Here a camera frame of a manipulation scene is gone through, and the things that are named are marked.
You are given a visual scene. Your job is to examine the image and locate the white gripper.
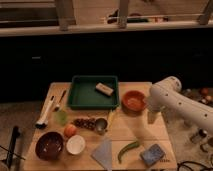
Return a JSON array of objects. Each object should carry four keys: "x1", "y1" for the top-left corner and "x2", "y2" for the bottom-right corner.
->
[{"x1": 146, "y1": 99, "x2": 163, "y2": 124}]

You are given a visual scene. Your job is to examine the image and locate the green chili pepper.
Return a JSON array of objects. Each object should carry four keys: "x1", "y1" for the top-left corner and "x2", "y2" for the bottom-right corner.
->
[{"x1": 117, "y1": 141, "x2": 140, "y2": 164}]

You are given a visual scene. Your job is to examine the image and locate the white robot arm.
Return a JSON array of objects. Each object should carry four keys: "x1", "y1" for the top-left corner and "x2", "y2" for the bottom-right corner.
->
[{"x1": 145, "y1": 76, "x2": 213, "y2": 135}]

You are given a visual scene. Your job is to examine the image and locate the green plastic tray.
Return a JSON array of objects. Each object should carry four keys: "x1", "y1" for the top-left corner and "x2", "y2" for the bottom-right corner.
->
[{"x1": 67, "y1": 75, "x2": 120, "y2": 110}]

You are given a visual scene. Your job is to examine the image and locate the orange bowl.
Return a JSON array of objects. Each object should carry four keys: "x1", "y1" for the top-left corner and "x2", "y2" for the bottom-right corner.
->
[{"x1": 122, "y1": 90, "x2": 146, "y2": 112}]

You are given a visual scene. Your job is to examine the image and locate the blue sponge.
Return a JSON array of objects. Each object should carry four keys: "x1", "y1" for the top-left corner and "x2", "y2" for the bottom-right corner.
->
[{"x1": 140, "y1": 144, "x2": 165, "y2": 166}]

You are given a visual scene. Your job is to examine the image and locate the metal measuring cup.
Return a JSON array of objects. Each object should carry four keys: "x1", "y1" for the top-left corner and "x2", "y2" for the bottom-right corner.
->
[{"x1": 95, "y1": 118, "x2": 108, "y2": 134}]

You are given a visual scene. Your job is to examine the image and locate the beige sponge block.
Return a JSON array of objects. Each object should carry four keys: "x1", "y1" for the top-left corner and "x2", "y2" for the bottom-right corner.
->
[{"x1": 96, "y1": 83, "x2": 113, "y2": 96}]

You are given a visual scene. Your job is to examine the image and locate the spice bottles cluster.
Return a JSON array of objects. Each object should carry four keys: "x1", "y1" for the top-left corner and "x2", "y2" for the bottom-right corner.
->
[{"x1": 183, "y1": 88, "x2": 213, "y2": 153}]

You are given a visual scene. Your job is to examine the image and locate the bunch of dark grapes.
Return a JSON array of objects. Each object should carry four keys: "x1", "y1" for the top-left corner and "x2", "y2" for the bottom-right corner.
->
[{"x1": 73, "y1": 118, "x2": 95, "y2": 130}]

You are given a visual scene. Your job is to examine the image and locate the grey folded cloth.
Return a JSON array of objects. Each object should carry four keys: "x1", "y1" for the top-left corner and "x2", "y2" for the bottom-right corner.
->
[{"x1": 91, "y1": 138, "x2": 112, "y2": 171}]

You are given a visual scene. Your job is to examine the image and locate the orange peach fruit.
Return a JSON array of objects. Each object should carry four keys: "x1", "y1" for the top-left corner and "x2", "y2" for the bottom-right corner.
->
[{"x1": 64, "y1": 124, "x2": 77, "y2": 138}]

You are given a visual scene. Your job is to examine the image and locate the small white bowl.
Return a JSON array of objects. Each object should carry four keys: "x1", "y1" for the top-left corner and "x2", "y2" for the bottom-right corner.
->
[{"x1": 66, "y1": 135, "x2": 86, "y2": 155}]

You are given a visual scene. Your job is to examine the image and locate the green plastic cup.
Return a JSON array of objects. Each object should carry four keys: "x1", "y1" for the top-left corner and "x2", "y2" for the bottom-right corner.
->
[{"x1": 54, "y1": 110, "x2": 67, "y2": 126}]

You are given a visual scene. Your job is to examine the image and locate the dark maroon bowl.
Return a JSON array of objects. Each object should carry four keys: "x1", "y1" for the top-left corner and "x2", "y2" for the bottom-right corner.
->
[{"x1": 35, "y1": 132, "x2": 64, "y2": 161}]

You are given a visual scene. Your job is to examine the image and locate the black tripod stand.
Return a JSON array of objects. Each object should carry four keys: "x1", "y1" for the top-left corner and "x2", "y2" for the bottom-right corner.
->
[{"x1": 0, "y1": 126, "x2": 24, "y2": 171}]

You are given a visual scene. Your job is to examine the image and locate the yellow handled utensil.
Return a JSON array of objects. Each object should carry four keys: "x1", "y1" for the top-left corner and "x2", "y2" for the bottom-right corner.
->
[{"x1": 107, "y1": 110, "x2": 116, "y2": 127}]

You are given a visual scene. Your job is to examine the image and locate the black cable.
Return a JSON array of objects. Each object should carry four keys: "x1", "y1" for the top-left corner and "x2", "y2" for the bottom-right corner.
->
[{"x1": 175, "y1": 153, "x2": 213, "y2": 171}]

